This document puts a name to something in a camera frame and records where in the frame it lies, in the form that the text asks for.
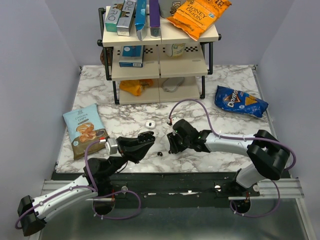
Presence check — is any cassava chips bag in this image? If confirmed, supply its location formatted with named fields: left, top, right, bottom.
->
left=63, top=103, right=109, bottom=160

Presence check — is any teal RiO box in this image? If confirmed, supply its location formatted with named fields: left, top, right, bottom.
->
left=104, top=0, right=125, bottom=33

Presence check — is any grey printed pouch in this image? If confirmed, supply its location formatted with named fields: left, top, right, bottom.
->
left=158, top=0, right=186, bottom=18

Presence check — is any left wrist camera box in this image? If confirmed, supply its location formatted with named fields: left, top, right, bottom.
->
left=99, top=137, right=118, bottom=156

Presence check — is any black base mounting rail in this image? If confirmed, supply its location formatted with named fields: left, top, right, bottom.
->
left=51, top=171, right=263, bottom=210

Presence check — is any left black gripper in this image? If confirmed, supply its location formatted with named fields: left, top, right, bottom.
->
left=105, top=136, right=154, bottom=177

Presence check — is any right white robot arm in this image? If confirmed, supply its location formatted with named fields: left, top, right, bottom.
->
left=167, top=119, right=290, bottom=196

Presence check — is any cream printed mug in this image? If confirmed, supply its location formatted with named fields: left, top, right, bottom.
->
left=165, top=43, right=185, bottom=58

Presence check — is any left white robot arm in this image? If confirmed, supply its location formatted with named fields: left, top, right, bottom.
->
left=14, top=131, right=156, bottom=237

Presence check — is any beige three-tier shelf rack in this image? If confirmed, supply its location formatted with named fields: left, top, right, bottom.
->
left=97, top=6, right=221, bottom=105

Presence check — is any blue white box middle shelf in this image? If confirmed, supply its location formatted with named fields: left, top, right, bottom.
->
left=118, top=45, right=145, bottom=68

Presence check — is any white earbud charging case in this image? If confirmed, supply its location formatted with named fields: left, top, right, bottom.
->
left=145, top=120, right=156, bottom=129

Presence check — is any aluminium extrusion rail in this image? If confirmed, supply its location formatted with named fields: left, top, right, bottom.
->
left=228, top=178, right=305, bottom=200

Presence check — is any blue tall carton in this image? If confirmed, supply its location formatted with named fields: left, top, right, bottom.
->
left=134, top=0, right=147, bottom=41

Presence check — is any purple tall box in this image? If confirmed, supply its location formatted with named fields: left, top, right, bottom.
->
left=149, top=0, right=161, bottom=38

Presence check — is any orange snack bag bottom shelf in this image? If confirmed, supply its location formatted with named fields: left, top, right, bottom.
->
left=119, top=79, right=154, bottom=96

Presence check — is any brown object behind rack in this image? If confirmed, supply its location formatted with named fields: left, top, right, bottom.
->
left=100, top=50, right=109, bottom=66

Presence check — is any blue Doritos chip bag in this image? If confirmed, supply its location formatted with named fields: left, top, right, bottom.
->
left=214, top=85, right=269, bottom=118

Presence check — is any orange honey dijon chip bag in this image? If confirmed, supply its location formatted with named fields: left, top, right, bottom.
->
left=167, top=0, right=232, bottom=41

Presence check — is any silver RiO box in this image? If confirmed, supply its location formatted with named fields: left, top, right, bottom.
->
left=116, top=0, right=137, bottom=37

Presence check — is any black earbud charging case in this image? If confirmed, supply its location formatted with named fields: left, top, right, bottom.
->
left=137, top=131, right=156, bottom=143

